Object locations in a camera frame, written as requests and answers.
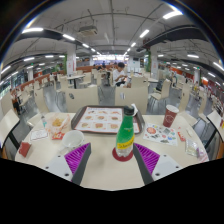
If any green drink bottle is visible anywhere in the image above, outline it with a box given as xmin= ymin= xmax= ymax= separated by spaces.
xmin=115 ymin=105 xmax=136 ymax=159

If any white crumpled napkin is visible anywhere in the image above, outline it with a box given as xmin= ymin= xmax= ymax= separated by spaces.
xmin=130 ymin=103 xmax=140 ymax=117

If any white paper sheet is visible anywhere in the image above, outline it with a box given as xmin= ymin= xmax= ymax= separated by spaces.
xmin=29 ymin=128 xmax=49 ymax=142

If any group of ceiling lights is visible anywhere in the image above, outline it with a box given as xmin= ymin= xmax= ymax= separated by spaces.
xmin=0 ymin=9 xmax=224 ymax=86

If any red booklet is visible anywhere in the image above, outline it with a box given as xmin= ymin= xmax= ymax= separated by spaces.
xmin=18 ymin=140 xmax=33 ymax=158

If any dark food tray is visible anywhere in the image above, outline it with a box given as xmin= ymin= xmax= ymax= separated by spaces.
xmin=70 ymin=105 xmax=146 ymax=135

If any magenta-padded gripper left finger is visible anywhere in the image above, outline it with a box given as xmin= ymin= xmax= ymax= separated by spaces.
xmin=43 ymin=142 xmax=92 ymax=186

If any small teal sanitizer bottle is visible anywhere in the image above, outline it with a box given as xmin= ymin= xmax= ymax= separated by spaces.
xmin=39 ymin=113 xmax=48 ymax=129

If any red sauce packet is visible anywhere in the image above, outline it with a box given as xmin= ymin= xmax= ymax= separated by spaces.
xmin=51 ymin=131 xmax=66 ymax=141
xmin=177 ymin=131 xmax=187 ymax=143

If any group of beige chairs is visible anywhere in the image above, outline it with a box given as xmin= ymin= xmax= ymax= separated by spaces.
xmin=0 ymin=68 xmax=224 ymax=129

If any white side table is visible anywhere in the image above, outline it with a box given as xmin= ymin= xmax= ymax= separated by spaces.
xmin=205 ymin=109 xmax=224 ymax=151
xmin=0 ymin=108 xmax=21 ymax=149

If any white dotted mug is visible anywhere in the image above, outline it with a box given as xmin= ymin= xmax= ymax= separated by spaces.
xmin=59 ymin=129 xmax=86 ymax=153

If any colourful sticker sheet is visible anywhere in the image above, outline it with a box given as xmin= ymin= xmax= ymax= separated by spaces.
xmin=143 ymin=123 xmax=179 ymax=147

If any ceiling air conditioner unit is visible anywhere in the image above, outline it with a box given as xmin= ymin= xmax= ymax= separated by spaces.
xmin=77 ymin=25 xmax=99 ymax=37

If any person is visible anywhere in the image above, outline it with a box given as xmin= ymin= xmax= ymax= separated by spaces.
xmin=9 ymin=89 xmax=22 ymax=114
xmin=112 ymin=61 xmax=132 ymax=88

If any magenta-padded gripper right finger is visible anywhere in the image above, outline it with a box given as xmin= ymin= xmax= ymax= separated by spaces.
xmin=132 ymin=142 xmax=183 ymax=186

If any beige chair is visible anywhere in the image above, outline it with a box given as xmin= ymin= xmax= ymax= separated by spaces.
xmin=114 ymin=86 xmax=149 ymax=116
xmin=64 ymin=86 xmax=100 ymax=114

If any red paper cup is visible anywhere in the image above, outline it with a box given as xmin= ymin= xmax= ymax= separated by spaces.
xmin=162 ymin=104 xmax=180 ymax=129

